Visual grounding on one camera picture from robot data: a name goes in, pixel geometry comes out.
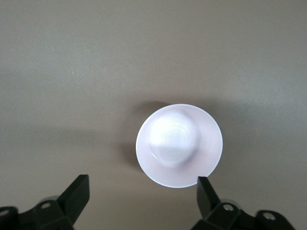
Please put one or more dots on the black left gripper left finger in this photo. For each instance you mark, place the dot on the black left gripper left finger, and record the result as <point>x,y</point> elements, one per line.
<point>60,210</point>

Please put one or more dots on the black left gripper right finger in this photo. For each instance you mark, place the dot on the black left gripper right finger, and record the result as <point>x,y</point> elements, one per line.
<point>223,215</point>

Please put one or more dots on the pink plastic bowl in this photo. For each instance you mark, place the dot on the pink plastic bowl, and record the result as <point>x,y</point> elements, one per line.
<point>178,146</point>

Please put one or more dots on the brown table cover mat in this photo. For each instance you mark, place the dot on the brown table cover mat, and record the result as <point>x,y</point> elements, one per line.
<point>72,72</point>

